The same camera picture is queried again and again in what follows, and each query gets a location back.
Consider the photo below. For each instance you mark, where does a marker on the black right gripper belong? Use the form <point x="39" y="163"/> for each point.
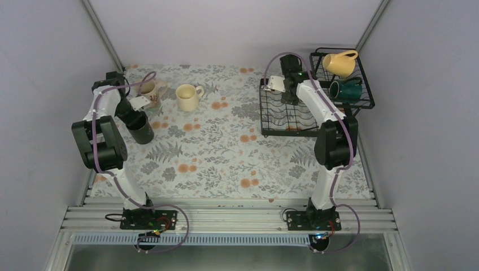
<point x="290" y="99"/>

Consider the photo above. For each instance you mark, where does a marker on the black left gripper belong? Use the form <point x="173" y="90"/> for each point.
<point x="130" y="121"/>

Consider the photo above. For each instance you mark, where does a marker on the matte black mug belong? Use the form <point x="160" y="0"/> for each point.
<point x="141" y="130"/>

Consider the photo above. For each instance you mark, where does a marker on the tall floral cream mug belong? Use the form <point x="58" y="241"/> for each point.
<point x="153" y="91"/>

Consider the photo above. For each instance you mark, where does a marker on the short cream mug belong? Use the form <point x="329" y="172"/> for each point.
<point x="188" y="97"/>

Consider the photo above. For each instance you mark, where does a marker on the teal green mug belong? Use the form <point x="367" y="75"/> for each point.
<point x="348" y="90"/>

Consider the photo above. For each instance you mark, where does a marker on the yellow mug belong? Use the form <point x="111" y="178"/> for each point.
<point x="340" y="64"/>

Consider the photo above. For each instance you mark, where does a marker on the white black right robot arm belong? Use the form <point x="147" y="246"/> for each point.
<point x="334" y="147"/>

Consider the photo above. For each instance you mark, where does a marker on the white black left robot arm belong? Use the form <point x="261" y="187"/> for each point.
<point x="102" y="147"/>

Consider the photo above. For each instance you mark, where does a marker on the floral patterned table mat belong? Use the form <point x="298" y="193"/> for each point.
<point x="217" y="150"/>

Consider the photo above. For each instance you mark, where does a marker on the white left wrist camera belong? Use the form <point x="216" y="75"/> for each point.
<point x="140" y="102"/>

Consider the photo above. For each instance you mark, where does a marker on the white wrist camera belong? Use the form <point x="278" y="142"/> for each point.
<point x="275" y="83"/>
<point x="140" y="102"/>

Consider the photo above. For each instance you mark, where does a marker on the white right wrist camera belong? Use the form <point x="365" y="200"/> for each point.
<point x="275" y="83"/>

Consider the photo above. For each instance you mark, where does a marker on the black wire dish rack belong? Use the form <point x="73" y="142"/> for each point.
<point x="278" y="119"/>

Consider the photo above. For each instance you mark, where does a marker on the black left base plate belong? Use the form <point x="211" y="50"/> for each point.
<point x="149" y="220"/>

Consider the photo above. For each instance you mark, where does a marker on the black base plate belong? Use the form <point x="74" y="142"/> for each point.
<point x="149" y="220"/>
<point x="299" y="221"/>

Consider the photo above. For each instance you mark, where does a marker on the aluminium rail frame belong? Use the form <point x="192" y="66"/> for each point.
<point x="225" y="221"/>

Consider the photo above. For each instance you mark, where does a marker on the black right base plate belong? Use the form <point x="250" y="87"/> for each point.
<point x="299" y="221"/>

